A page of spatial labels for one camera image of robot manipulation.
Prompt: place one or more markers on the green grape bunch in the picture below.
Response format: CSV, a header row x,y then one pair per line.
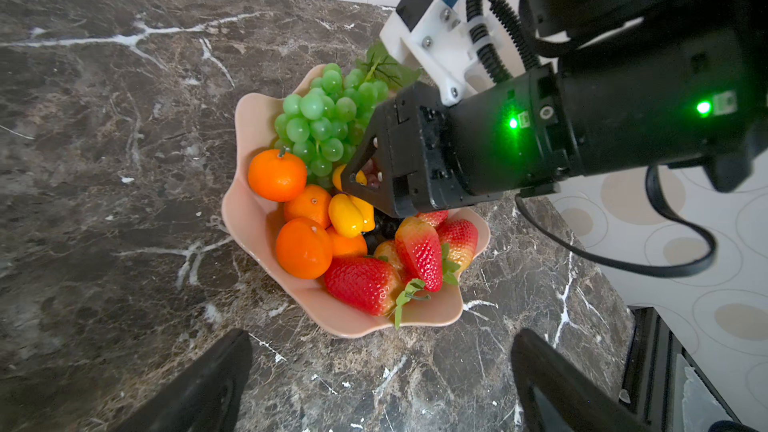
x,y
324,125

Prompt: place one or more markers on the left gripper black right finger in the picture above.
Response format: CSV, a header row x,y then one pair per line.
x,y
556,396

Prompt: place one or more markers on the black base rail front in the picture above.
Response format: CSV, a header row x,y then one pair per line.
x,y
664,388

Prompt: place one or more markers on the small yellow lemon top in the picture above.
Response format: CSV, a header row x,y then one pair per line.
x,y
345,216

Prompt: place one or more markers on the orange mandarin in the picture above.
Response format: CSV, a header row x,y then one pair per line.
x,y
304,249
277,175
312,203
347,247

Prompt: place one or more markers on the strawberry red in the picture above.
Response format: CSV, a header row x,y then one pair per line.
x,y
419,250
434,218
458,239
387,251

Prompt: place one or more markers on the strawberry with leaves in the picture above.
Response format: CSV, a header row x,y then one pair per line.
x,y
373,286

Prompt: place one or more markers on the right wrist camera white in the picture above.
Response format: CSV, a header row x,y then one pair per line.
x,y
431,35

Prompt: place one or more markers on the black grape bunch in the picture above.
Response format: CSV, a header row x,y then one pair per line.
x,y
385,228

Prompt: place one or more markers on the pink scalloped fruit bowl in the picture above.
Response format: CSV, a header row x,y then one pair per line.
x,y
254,223

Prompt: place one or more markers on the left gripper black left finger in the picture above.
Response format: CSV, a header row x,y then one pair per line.
x,y
205,396

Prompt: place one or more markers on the red grape bunch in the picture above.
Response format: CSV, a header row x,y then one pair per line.
x,y
372,174

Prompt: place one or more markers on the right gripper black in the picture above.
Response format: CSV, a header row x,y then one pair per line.
x,y
408,139

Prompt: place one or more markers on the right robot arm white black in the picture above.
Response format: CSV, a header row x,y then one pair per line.
x,y
522,99

